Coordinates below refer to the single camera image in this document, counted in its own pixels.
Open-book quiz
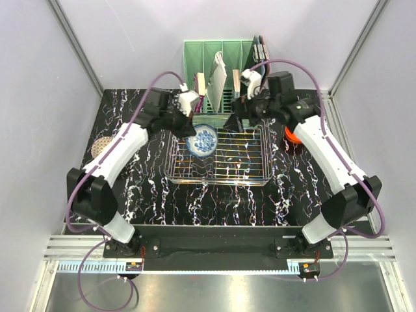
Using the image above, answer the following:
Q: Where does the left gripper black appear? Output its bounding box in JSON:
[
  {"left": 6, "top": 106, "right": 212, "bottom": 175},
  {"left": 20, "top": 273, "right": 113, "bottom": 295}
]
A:
[{"left": 159, "top": 103, "right": 196, "bottom": 140}]

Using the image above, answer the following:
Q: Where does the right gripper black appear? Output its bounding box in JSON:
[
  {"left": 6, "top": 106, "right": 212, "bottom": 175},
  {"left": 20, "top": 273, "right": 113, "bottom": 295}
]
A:
[{"left": 222, "top": 88, "right": 279, "bottom": 134}]

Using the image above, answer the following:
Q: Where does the blue white porcelain bowl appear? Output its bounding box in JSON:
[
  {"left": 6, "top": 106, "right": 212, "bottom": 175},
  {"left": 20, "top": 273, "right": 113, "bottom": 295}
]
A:
[{"left": 186, "top": 124, "right": 218, "bottom": 158}]

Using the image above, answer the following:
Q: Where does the red patterned bowl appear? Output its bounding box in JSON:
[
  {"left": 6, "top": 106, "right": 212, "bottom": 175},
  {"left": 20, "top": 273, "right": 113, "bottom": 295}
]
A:
[{"left": 90, "top": 136, "right": 113, "bottom": 159}]

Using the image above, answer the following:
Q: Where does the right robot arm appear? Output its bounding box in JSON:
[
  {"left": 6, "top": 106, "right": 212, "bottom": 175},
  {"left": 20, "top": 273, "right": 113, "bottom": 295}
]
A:
[{"left": 224, "top": 70, "right": 382, "bottom": 258}]

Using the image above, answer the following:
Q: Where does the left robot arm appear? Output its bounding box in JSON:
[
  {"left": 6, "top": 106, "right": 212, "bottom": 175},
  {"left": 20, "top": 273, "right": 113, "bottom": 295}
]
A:
[{"left": 66, "top": 84, "right": 200, "bottom": 257}]

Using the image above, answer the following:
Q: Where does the white spiral notebook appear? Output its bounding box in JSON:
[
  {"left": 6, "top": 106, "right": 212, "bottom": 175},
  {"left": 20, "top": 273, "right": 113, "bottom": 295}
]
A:
[{"left": 205, "top": 51, "right": 227, "bottom": 113}]

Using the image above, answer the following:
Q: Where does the blue spine book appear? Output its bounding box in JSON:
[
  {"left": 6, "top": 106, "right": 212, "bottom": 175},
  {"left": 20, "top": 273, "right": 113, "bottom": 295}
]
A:
[{"left": 232, "top": 69, "right": 241, "bottom": 98}]

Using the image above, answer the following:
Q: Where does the purple illustrated book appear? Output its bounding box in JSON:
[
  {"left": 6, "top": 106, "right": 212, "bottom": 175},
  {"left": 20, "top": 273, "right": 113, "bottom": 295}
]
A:
[{"left": 193, "top": 72, "right": 206, "bottom": 113}]

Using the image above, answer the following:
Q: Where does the orange plastic bowl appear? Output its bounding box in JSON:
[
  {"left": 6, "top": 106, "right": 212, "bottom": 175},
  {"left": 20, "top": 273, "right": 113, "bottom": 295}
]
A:
[{"left": 285, "top": 127, "right": 302, "bottom": 144}]

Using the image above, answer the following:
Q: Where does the dark green clipboard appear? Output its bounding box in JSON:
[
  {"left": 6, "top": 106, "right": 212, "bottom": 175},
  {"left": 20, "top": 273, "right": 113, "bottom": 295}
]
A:
[{"left": 244, "top": 35, "right": 271, "bottom": 87}]

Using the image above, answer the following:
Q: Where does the green plastic file organizer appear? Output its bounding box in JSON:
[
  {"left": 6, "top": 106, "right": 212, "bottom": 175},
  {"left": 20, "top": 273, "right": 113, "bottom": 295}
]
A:
[{"left": 183, "top": 39, "right": 257, "bottom": 114}]

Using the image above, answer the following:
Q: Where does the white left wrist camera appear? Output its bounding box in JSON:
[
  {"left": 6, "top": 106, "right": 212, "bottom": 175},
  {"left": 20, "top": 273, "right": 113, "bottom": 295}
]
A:
[{"left": 177, "top": 83, "right": 200, "bottom": 117}]

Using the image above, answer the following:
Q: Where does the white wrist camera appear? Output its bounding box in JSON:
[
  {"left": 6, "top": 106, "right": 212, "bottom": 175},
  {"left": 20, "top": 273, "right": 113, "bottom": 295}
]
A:
[
  {"left": 240, "top": 69, "right": 262, "bottom": 100},
  {"left": 177, "top": 83, "right": 200, "bottom": 117}
]

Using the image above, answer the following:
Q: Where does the metal wire dish rack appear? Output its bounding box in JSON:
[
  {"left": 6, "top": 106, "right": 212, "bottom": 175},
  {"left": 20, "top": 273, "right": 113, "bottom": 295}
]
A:
[{"left": 164, "top": 114, "right": 272, "bottom": 186}]

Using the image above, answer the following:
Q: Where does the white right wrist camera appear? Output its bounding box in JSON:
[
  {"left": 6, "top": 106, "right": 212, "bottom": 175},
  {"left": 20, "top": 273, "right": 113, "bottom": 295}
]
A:
[{"left": 240, "top": 69, "right": 262, "bottom": 100}]

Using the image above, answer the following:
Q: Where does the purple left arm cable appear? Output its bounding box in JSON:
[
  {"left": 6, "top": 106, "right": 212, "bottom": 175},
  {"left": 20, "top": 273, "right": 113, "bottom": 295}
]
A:
[{"left": 64, "top": 70, "right": 186, "bottom": 310}]

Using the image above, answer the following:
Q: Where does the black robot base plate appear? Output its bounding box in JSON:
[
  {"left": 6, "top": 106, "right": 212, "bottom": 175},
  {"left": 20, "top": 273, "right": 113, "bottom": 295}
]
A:
[{"left": 103, "top": 225, "right": 333, "bottom": 260}]

